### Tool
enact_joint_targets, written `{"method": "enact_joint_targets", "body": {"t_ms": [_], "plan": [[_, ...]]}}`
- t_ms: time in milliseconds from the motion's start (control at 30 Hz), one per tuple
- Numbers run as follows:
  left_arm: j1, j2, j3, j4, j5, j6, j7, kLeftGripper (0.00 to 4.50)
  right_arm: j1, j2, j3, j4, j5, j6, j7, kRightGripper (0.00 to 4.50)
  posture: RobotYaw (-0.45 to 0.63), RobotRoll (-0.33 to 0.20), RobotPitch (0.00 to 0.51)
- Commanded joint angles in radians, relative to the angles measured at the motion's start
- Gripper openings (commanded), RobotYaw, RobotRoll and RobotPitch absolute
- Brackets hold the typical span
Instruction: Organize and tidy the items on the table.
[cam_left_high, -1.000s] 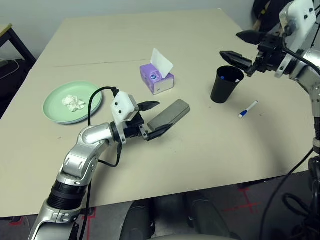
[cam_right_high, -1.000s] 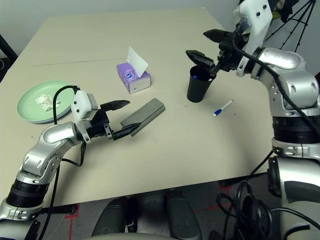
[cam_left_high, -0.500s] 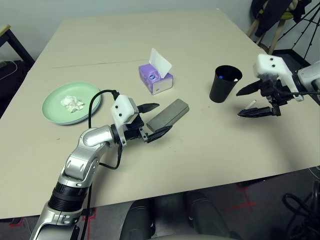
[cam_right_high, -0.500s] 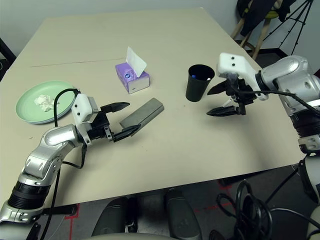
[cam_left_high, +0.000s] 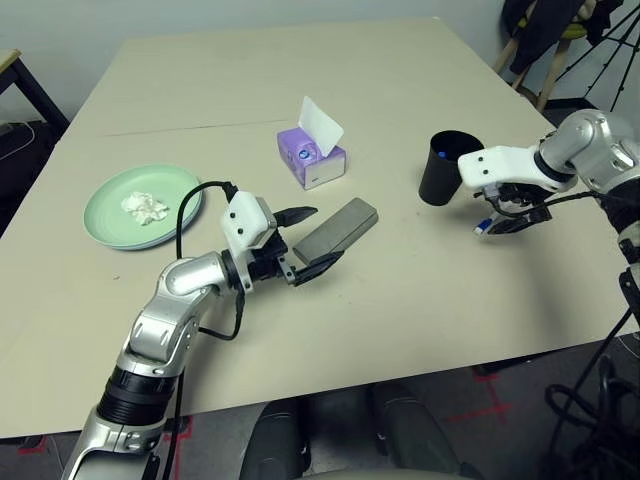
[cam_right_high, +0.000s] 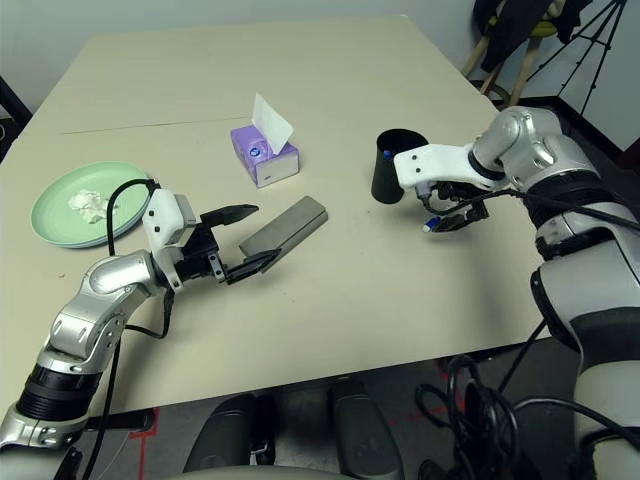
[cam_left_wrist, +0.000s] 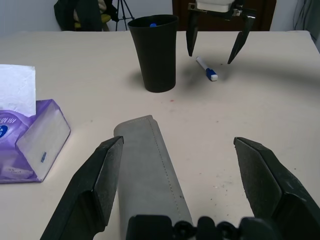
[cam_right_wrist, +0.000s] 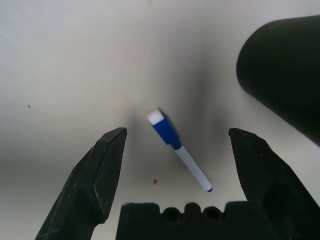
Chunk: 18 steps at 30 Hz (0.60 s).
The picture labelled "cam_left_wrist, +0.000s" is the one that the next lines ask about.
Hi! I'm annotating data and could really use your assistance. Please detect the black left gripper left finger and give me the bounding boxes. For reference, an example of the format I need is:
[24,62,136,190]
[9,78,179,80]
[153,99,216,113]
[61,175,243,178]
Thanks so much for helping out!
[39,135,125,240]

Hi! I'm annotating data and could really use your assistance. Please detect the black jacket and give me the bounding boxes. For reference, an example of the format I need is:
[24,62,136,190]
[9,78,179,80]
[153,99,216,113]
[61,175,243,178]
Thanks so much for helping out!
[53,0,118,32]

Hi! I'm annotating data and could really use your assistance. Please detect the flat white tissue sheet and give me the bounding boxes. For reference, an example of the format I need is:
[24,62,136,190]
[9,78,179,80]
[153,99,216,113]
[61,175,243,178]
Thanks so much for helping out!
[0,64,37,118]

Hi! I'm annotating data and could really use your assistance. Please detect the purple tissue pack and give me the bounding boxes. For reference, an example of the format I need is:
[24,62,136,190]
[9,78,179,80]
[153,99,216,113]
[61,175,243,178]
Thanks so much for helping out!
[0,99,72,184]

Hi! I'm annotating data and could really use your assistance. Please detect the black tripod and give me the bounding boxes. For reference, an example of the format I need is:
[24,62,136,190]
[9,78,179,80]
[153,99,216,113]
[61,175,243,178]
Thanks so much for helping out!
[109,0,136,31]

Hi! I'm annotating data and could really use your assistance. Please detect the white marker with blue band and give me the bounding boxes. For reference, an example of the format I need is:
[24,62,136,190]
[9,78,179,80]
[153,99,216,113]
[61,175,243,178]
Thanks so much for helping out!
[195,56,219,82]

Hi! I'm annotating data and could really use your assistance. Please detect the yellow stool cushion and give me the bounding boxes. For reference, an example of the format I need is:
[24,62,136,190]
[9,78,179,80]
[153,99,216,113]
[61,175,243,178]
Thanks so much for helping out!
[73,13,111,30]

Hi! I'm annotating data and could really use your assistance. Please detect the black plastic cup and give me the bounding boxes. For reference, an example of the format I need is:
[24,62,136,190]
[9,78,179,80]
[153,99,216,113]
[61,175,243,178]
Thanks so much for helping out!
[127,14,180,94]

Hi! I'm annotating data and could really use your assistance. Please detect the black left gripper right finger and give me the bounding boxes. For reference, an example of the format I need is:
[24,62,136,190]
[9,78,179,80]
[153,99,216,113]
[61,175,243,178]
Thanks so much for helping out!
[233,136,320,240]

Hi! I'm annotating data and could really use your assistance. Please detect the grey glasses case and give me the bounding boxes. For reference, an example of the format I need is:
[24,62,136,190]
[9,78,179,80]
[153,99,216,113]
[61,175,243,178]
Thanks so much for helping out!
[113,114,194,240]

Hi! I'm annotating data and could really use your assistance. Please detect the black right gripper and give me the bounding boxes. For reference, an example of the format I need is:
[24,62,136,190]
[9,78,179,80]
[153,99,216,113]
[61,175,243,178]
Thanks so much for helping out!
[186,0,257,65]

